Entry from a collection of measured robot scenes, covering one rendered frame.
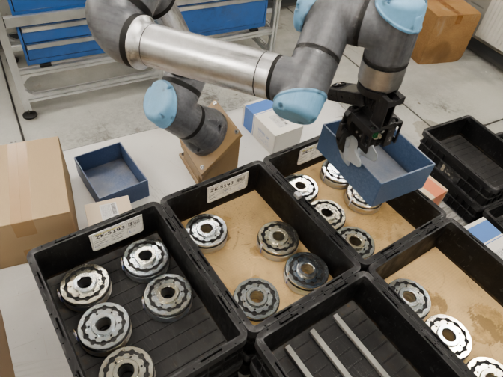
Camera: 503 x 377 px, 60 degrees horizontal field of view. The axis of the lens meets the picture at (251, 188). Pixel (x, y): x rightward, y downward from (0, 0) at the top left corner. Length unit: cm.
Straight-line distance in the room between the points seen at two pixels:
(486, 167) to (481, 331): 115
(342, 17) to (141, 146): 98
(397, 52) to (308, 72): 14
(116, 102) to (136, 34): 216
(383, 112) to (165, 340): 62
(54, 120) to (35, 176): 164
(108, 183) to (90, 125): 141
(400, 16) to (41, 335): 100
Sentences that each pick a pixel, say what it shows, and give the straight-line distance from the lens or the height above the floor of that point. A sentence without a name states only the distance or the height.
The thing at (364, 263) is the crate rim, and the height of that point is 93.
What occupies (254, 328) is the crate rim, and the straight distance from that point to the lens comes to 88.
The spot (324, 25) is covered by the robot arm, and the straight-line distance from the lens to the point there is 72.
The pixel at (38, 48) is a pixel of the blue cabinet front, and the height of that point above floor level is 42.
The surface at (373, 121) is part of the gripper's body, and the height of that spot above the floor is 126.
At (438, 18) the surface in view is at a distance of 373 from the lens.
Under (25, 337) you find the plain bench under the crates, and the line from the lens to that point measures 119.
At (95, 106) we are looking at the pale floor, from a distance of 296.
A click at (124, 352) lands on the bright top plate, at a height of 86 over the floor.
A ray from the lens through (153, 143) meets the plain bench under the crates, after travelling 156.
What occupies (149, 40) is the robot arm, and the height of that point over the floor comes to 134.
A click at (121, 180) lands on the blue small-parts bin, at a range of 143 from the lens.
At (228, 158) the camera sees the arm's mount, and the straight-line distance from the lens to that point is 134.
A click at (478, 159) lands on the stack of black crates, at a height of 49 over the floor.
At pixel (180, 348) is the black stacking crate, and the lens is 97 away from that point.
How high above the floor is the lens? 171
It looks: 46 degrees down
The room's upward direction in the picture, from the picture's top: 8 degrees clockwise
